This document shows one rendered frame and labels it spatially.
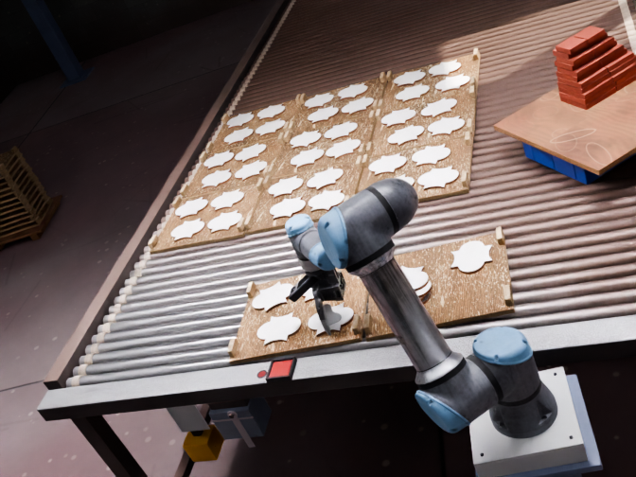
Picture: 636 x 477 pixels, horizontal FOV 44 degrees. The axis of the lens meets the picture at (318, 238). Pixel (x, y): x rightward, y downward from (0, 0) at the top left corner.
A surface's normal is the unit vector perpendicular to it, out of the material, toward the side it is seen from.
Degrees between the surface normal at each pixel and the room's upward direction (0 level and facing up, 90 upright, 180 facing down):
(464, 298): 0
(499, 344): 8
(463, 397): 59
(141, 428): 0
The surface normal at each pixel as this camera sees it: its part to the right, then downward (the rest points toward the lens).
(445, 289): -0.35, -0.78
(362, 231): 0.22, -0.07
